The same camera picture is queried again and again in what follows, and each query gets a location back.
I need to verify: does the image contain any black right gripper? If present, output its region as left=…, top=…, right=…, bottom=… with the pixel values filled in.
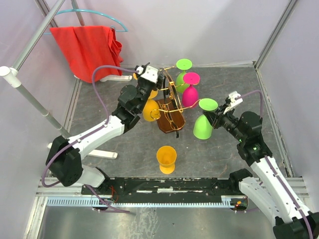
left=202, top=103, right=245, bottom=142

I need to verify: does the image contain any pink plastic wine glass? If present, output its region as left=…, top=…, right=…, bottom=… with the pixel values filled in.
left=182, top=72, right=200, bottom=108

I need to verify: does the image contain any green plastic wine glass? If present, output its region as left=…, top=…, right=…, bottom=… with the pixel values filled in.
left=176, top=58, right=192, bottom=93

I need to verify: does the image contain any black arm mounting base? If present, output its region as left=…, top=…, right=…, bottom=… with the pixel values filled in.
left=94, top=177, right=244, bottom=204

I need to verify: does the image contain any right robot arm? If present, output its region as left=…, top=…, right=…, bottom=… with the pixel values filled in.
left=203, top=109, right=319, bottom=239

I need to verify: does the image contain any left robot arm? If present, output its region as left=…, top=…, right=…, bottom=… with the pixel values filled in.
left=45, top=73, right=166, bottom=194

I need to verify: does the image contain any white drying rack stand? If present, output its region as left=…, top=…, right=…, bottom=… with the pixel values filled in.
left=0, top=0, right=133, bottom=160

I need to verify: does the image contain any red cloth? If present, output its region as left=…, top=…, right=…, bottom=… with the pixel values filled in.
left=50, top=26, right=123, bottom=83

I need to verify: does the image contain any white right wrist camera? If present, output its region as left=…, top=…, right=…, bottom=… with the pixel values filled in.
left=223, top=91, right=243, bottom=115

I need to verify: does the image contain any gold wire wine glass rack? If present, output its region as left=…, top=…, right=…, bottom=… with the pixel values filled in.
left=156, top=67, right=200, bottom=138

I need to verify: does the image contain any aluminium frame post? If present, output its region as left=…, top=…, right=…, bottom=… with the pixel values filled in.
left=254, top=0, right=299, bottom=71

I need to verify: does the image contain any teal wire hanger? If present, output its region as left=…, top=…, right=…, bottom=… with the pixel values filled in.
left=55, top=8, right=129, bottom=32

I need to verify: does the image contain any aluminium rail beam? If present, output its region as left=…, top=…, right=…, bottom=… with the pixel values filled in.
left=36, top=176, right=310, bottom=199

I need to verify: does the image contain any white slotted cable duct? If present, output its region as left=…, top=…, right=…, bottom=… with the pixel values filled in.
left=46, top=196, right=235, bottom=208

